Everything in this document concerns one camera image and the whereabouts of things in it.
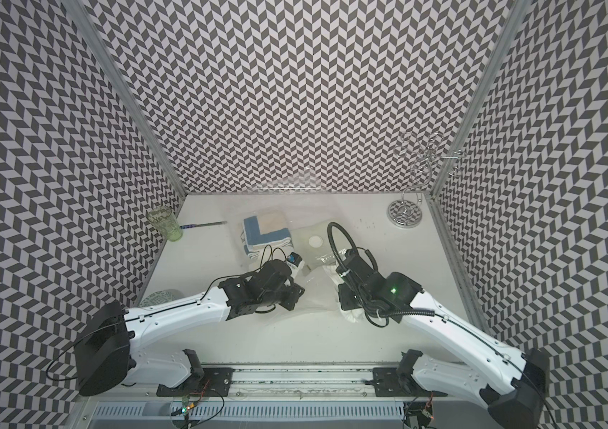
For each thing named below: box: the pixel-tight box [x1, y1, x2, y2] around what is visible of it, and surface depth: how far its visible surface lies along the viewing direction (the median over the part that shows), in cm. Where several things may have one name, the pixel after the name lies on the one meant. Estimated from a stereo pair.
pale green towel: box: [290, 221, 335, 271], surface depth 101 cm
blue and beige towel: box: [243, 215, 295, 260], surface depth 101 cm
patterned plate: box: [138, 289, 185, 309], surface depth 86 cm
